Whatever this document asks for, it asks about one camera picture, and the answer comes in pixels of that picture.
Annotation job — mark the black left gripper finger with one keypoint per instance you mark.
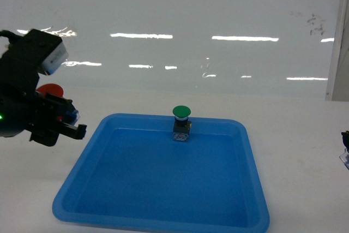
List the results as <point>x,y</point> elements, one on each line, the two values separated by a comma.
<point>77,133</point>

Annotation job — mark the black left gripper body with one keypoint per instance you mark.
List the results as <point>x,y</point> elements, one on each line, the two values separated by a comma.
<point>22,107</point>

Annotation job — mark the red push button switch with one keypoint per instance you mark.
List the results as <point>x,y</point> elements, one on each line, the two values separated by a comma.
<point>60,108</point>

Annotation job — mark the yellow push button switch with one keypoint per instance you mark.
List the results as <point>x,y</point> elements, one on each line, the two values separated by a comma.
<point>344,156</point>

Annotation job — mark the blue plastic tray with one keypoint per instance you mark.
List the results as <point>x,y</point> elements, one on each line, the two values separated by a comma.
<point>132,175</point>

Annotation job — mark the white glossy back panel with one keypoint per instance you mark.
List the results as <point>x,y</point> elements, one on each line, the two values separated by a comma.
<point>278,48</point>

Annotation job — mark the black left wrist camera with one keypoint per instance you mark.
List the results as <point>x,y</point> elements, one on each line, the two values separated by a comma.
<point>43,51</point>

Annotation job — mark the green push button switch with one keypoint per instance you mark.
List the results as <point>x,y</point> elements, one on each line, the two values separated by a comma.
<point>182,124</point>

